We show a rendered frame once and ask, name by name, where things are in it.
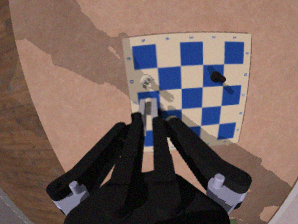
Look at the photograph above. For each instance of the blue and cream chessboard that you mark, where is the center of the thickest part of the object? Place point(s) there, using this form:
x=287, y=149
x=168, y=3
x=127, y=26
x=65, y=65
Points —
x=181, y=65

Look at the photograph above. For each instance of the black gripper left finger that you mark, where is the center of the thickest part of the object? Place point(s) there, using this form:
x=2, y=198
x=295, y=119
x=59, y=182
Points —
x=69, y=190

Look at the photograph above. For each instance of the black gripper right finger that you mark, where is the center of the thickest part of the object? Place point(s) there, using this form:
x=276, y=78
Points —
x=224, y=183

